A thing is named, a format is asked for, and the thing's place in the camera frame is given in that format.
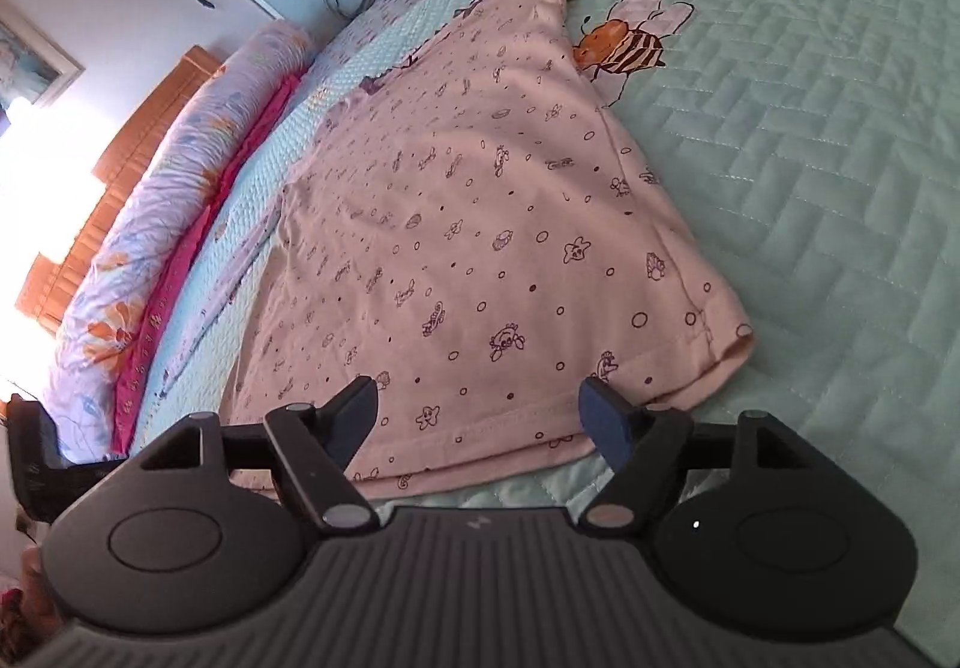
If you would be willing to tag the bee print quilted bedspread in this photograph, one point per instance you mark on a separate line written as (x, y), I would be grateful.
(825, 225)

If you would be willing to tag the framed wall picture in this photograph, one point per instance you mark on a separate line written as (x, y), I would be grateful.
(34, 64)

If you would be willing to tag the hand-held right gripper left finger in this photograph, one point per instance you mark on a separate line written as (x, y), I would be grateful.
(352, 413)

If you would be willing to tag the floral rolled duvet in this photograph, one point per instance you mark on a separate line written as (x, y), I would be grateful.
(150, 225)

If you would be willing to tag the wooden headboard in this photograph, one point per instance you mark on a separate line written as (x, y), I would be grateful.
(142, 135)

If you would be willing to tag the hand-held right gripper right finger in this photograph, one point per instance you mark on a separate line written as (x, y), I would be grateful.
(604, 420)

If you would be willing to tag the pink blanket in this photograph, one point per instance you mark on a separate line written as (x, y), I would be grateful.
(172, 278)

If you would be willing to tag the cream printed pajama top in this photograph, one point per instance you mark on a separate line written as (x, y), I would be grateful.
(450, 225)

